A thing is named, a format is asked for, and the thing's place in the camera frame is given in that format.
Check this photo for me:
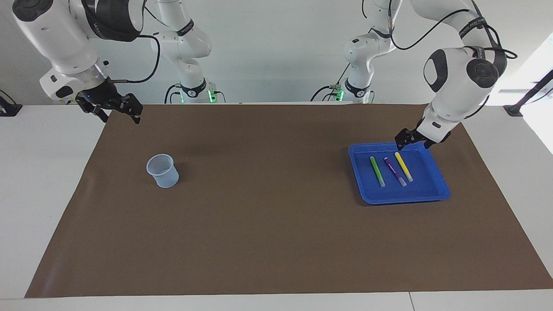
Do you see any black table clamp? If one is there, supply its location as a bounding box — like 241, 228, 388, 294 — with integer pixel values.
0, 89, 23, 117

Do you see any brown table mat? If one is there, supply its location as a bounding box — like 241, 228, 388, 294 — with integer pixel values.
25, 104, 553, 298

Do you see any translucent plastic cup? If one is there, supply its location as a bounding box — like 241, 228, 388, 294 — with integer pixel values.
146, 153, 179, 188

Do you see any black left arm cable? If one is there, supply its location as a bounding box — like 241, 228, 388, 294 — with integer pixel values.
362, 0, 518, 61

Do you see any yellow pen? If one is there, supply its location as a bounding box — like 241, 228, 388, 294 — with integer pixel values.
394, 152, 414, 182

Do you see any blue plastic tray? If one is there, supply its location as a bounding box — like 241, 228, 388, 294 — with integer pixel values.
348, 141, 451, 205

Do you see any green pen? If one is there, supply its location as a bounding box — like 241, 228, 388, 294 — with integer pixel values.
369, 156, 386, 188

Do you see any purple pen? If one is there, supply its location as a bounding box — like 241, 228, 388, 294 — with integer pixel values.
384, 157, 407, 187

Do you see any black camera stand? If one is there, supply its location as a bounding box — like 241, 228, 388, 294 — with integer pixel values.
503, 69, 553, 117

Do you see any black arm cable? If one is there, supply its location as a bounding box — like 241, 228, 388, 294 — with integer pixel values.
362, 0, 518, 61
108, 35, 161, 84

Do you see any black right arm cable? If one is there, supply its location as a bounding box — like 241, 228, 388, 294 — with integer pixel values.
108, 35, 161, 84

